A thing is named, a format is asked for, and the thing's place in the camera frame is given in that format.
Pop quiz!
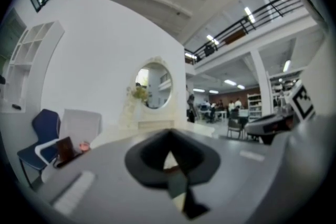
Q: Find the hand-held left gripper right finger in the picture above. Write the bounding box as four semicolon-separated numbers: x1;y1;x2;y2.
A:
167;115;334;224

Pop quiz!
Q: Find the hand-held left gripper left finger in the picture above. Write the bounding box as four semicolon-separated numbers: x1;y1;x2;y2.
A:
36;129;186;224

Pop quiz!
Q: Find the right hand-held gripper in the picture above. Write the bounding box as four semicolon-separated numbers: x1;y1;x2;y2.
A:
244;80;316;145

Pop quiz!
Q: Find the white dressing table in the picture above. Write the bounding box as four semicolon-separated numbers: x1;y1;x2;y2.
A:
90;56;215;151

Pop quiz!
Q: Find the white storage rack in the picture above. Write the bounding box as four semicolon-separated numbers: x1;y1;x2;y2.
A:
246;93;263;123

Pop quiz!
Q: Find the grey office chair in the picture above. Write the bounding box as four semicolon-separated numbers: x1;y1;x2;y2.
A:
226;110;249;140

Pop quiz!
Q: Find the small pink object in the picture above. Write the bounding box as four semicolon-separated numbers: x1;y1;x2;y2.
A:
79;140;92;152

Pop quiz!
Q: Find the white pillar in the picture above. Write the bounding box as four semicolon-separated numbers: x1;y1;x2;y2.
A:
249;49;274;120

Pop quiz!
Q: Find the brown leather case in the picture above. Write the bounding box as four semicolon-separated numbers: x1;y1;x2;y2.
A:
53;136;82;168

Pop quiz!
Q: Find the group of ceiling light strips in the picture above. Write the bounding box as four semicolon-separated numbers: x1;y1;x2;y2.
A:
183;6;292;94

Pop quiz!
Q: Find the white slatted chair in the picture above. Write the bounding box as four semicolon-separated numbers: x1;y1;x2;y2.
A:
59;109;102;143

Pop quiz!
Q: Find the dark blue chair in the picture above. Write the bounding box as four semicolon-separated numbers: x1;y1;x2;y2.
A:
17;109;62;188

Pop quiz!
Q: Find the white vase with flowers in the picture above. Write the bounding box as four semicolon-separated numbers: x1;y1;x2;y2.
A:
121;85;152;130

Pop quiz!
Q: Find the black balcony railing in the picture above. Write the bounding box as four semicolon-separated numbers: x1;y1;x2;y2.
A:
184;0;308;65

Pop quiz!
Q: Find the round white-framed mirror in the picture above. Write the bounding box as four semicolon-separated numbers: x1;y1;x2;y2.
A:
134;56;174;116

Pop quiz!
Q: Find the white cube shelf unit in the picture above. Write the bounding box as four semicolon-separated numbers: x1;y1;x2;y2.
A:
4;20;66;113

